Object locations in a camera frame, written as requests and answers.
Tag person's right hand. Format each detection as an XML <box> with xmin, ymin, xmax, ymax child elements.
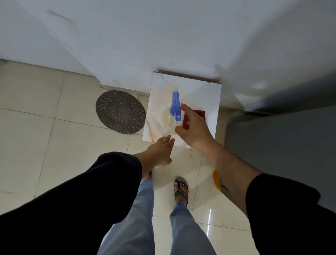
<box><xmin>174</xmin><ymin>103</ymin><xmax>216</xmax><ymax>152</ymax></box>

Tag person's left hand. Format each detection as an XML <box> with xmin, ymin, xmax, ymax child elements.
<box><xmin>146</xmin><ymin>135</ymin><xmax>175</xmax><ymax>168</ymax></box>

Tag red cloth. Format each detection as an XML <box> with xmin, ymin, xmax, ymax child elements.
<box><xmin>182</xmin><ymin>110</ymin><xmax>206</xmax><ymax>131</ymax></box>

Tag spray bottle blue nozzle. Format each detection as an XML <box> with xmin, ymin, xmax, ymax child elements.
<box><xmin>162</xmin><ymin>90</ymin><xmax>184</xmax><ymax>136</ymax></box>

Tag silver refrigerator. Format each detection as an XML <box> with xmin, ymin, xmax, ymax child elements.
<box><xmin>220</xmin><ymin>105</ymin><xmax>336</xmax><ymax>213</ymax></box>

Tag person's left forearm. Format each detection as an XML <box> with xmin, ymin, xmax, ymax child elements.
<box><xmin>0</xmin><ymin>152</ymin><xmax>153</xmax><ymax>255</ymax></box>

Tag person's right forearm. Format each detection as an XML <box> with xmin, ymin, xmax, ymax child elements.
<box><xmin>199</xmin><ymin>140</ymin><xmax>336</xmax><ymax>255</ymax></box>

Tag person's right sandal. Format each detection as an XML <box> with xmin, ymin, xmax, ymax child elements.
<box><xmin>174</xmin><ymin>177</ymin><xmax>189</xmax><ymax>207</ymax></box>

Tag person's left leg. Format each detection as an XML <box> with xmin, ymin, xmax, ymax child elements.
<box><xmin>97</xmin><ymin>178</ymin><xmax>155</xmax><ymax>255</ymax></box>

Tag person's leg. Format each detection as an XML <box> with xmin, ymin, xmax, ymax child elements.
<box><xmin>170</xmin><ymin>201</ymin><xmax>217</xmax><ymax>255</ymax></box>
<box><xmin>97</xmin><ymin>178</ymin><xmax>155</xmax><ymax>255</ymax></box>

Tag person's right leg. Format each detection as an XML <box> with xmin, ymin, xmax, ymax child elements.
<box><xmin>170</xmin><ymin>201</ymin><xmax>217</xmax><ymax>255</ymax></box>

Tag small white marble table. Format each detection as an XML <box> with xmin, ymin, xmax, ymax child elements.
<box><xmin>142</xmin><ymin>71</ymin><xmax>222</xmax><ymax>149</ymax></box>

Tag round dark woven mat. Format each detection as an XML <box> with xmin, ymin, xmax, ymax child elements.
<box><xmin>95</xmin><ymin>90</ymin><xmax>147</xmax><ymax>135</ymax></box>

